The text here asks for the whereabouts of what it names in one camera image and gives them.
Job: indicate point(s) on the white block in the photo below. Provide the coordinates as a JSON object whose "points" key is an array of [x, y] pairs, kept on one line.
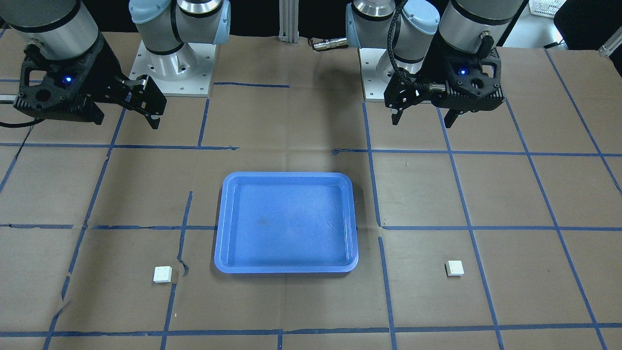
{"points": [[454, 268], [162, 274]]}

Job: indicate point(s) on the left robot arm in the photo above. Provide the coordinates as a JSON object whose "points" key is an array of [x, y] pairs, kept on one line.
{"points": [[406, 28]]}

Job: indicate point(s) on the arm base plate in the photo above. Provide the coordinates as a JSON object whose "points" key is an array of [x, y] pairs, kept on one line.
{"points": [[376, 71], [186, 73]]}

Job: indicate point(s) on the blue plastic tray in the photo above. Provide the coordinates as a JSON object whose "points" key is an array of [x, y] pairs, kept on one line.
{"points": [[286, 222]]}

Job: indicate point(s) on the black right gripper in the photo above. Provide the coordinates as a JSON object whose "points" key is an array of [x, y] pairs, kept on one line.
{"points": [[103, 69]]}

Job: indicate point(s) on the aluminium frame post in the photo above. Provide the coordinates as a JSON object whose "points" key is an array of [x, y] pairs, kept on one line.
{"points": [[288, 22]]}

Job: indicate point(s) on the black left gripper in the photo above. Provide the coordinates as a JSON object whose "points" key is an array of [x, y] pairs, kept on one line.
{"points": [[430, 68]]}

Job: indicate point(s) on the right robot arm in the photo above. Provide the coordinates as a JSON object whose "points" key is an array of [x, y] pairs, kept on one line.
{"points": [[67, 28]]}

